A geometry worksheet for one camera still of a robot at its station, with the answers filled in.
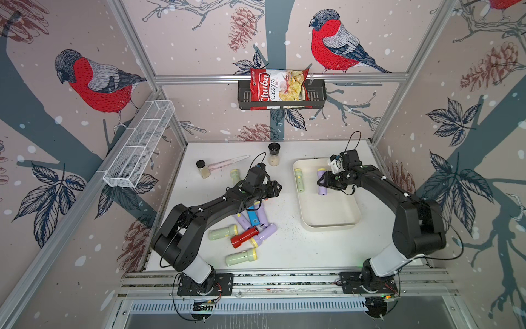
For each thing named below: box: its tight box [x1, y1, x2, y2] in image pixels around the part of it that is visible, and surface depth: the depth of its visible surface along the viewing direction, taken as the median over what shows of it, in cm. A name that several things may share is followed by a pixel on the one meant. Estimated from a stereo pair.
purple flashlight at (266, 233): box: [254, 223, 278, 247], surface depth 86 cm
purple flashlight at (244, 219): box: [233, 209, 253, 231], surface depth 88 cm
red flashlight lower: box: [230, 226, 260, 249], surface depth 84 cm
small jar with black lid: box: [195, 159, 211, 180], surface depth 102 cm
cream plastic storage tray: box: [292, 158, 362, 231], surface depth 94 cm
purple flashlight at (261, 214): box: [254, 200, 269, 229], surface depth 89 cm
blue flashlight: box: [246, 205, 261, 227], surface depth 89 cm
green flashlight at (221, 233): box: [208, 224, 240, 241], surface depth 85 cm
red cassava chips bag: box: [249, 67, 311, 112], surface depth 89 cm
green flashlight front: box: [225, 247, 259, 267], surface depth 80 cm
